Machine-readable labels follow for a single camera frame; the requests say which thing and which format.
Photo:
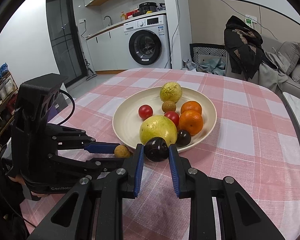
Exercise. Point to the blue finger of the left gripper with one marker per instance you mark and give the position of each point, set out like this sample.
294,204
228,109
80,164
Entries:
100,147

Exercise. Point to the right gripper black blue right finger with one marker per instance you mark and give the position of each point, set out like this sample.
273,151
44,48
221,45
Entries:
240,217

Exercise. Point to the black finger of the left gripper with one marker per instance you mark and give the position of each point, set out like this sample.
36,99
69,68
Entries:
106,164

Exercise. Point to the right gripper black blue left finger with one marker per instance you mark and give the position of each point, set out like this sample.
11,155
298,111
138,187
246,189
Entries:
92,209

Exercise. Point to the brown longan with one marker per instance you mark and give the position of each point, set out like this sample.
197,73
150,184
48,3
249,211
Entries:
168,106
121,151

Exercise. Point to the dark plum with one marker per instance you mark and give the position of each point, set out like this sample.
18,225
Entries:
183,139
156,149

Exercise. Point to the red cherry tomato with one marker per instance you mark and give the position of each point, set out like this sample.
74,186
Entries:
173,116
145,111

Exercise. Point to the small green passion fruit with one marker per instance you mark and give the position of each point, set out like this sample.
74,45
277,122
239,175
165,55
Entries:
171,91

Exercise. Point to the orange tangerine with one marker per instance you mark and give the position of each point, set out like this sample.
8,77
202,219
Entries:
191,106
191,121

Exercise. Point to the person's left hand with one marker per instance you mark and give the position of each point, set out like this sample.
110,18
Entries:
19,179

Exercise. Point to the cream round plate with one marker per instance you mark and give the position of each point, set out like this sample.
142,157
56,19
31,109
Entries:
126,121

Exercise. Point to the purple bag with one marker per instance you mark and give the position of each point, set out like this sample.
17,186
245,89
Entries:
55,109

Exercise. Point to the pink checkered tablecloth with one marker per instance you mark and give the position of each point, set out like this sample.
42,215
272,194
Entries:
253,141

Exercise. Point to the wooden shelf rack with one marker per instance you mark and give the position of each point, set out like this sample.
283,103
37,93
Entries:
8,96

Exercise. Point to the white kitchen counter cabinet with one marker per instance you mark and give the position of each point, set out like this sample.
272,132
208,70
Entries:
109,50

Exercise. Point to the black glass door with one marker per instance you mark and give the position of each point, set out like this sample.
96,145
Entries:
65,41

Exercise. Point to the white washing machine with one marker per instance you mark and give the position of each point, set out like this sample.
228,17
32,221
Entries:
148,43

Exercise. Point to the grey clothing pile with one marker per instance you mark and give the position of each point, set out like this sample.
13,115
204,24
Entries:
272,71

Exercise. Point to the grey sofa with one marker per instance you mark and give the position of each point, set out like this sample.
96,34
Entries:
291,51

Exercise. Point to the black cooker on counter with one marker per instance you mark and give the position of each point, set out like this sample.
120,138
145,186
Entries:
147,6

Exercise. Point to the black patterned basket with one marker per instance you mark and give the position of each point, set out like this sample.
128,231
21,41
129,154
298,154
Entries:
208,58

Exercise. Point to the black jacket on chair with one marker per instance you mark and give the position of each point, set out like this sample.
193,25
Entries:
244,46

